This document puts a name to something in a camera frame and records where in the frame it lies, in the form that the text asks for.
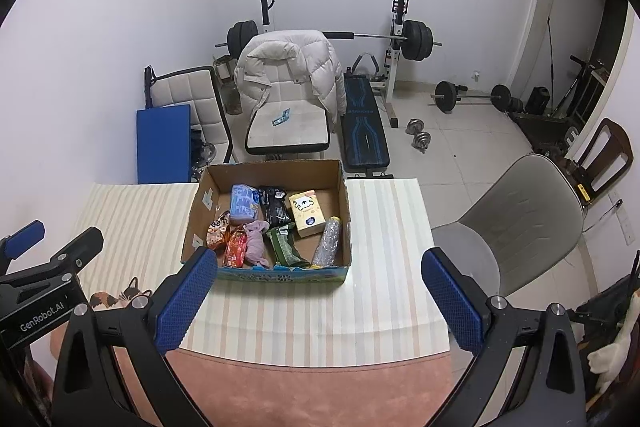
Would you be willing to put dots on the blue board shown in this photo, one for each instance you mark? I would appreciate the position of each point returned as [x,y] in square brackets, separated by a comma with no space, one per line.
[164,144]

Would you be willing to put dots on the short barbell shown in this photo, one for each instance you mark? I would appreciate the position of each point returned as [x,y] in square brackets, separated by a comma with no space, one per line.
[446,96]

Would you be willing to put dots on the printed cardboard box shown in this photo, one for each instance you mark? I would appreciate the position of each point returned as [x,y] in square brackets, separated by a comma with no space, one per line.
[210,194]

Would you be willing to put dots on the black pole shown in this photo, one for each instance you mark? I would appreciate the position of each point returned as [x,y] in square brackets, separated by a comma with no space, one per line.
[550,52]

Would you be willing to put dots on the barbell with black plates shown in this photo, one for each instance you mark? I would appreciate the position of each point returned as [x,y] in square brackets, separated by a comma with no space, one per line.
[417,39]

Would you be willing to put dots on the dark wooden chair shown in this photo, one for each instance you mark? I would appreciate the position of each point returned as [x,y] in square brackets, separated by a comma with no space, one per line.
[607,147]

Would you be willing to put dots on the white weight rack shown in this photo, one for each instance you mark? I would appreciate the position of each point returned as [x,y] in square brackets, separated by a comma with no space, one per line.
[389,77]

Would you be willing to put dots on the black exercise machine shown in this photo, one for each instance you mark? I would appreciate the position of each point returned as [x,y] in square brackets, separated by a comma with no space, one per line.
[575,102]

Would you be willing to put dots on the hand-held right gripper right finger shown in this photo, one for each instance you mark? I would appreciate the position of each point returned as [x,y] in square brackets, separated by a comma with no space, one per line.
[452,302]

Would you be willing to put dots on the green snack packet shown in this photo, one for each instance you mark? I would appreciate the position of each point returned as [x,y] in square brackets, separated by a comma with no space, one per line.
[282,247]

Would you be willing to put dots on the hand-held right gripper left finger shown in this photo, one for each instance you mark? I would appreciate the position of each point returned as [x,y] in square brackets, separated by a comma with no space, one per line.
[185,302]

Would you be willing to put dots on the black snack packet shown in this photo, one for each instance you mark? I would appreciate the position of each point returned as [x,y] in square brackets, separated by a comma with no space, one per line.
[274,207]

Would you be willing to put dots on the small blue packet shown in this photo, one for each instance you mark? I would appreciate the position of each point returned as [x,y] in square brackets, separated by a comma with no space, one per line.
[281,117]

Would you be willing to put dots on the grey padded chair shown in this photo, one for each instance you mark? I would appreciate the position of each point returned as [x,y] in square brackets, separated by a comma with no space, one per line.
[520,217]

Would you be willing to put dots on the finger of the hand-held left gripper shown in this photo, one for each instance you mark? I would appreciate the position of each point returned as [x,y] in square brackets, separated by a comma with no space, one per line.
[75,254]
[22,237]

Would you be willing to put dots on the beige upholstered chair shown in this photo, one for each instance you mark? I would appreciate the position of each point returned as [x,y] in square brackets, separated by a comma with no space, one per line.
[295,129]

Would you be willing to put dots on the red snack packet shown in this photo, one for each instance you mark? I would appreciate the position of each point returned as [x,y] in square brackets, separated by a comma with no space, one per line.
[236,249]

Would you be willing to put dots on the panda print snack packet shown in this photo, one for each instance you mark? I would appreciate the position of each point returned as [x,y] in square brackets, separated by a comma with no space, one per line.
[218,232]

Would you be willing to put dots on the light blue snack packet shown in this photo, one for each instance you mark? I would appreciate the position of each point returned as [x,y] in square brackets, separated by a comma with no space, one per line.
[243,202]

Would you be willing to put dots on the white quilted chair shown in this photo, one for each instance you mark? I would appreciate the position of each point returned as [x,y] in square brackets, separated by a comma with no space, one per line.
[185,92]

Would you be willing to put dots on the chrome dumbbell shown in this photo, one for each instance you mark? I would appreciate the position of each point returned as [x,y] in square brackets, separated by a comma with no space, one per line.
[206,153]
[422,142]
[414,125]

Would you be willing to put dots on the white puffer jacket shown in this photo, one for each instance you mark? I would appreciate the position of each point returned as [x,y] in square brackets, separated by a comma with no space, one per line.
[285,62]

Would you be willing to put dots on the yellow snack box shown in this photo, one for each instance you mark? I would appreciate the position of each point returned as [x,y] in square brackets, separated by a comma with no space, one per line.
[307,212]

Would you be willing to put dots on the black weight bench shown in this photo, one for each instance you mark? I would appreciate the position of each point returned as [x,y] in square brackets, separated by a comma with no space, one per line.
[365,127]

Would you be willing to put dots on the silver yellow snack packet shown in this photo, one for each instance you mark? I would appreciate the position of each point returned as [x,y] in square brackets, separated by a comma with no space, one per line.
[327,244]

